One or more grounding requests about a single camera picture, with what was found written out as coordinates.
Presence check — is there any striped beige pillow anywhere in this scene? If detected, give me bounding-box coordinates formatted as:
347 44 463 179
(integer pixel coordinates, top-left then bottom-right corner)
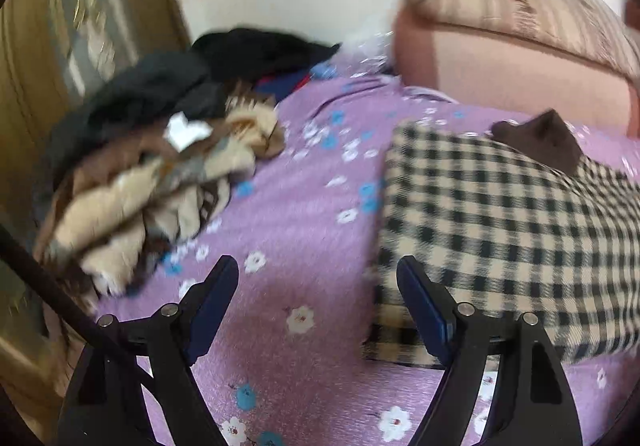
408 0 639 80

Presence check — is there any purple floral bed sheet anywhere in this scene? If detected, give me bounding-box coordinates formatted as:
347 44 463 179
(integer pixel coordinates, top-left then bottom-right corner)
89 54 640 446

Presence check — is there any beige brown clothes pile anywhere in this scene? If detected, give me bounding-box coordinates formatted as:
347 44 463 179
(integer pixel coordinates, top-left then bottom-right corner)
32 86 285 296

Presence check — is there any clear plastic bag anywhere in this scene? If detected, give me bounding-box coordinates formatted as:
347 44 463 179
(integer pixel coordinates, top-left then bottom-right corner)
341 18 394 77

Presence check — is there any black beige checkered coat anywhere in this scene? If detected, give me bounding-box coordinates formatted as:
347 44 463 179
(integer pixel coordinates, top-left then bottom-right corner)
363 122 639 368

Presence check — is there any wooden wardrobe with glass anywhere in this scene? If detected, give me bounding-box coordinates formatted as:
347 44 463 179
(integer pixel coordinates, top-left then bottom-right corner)
0 0 194 427

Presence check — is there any pink upholstered headboard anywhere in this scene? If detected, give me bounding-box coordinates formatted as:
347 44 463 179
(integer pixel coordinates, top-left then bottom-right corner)
393 2 639 138

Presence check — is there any black garment pile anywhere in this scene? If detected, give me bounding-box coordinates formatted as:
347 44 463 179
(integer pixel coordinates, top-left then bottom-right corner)
39 28 340 191

